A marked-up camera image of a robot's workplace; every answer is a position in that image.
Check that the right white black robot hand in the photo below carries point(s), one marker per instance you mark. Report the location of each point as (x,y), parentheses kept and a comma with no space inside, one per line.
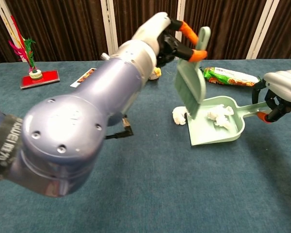
(286,85)

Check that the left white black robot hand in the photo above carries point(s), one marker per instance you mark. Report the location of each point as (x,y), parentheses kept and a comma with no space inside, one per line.
(150,29)

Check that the mint green hand broom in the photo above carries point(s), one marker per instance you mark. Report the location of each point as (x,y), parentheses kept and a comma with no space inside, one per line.
(191,82)

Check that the white paper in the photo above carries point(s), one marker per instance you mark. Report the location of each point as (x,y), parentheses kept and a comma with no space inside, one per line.
(220,119)
(179,117)

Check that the mint green dustpan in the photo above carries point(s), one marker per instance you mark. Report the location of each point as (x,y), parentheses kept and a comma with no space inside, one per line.
(203,134)

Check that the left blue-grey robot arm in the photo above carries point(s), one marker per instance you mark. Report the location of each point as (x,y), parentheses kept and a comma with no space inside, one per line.
(63,128)

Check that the penguin plush toy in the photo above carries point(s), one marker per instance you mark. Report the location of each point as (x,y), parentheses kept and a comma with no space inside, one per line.
(156,72)

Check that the brown pleated folding screen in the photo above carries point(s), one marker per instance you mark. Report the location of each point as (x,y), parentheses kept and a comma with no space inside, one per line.
(145,24)

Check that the green snack bag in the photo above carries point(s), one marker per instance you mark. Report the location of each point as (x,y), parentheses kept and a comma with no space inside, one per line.
(230,76)

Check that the white photo card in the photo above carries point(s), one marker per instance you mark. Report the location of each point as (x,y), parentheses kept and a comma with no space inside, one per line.
(83,78)

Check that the red rectangular box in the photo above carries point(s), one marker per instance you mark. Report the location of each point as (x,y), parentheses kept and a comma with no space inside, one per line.
(47,78)

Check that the colourful feather shuttlecock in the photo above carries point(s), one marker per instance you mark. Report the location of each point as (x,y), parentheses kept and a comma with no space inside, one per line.
(36,75)

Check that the blue felt table mat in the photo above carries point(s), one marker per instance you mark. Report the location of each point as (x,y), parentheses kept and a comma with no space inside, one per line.
(160,194)

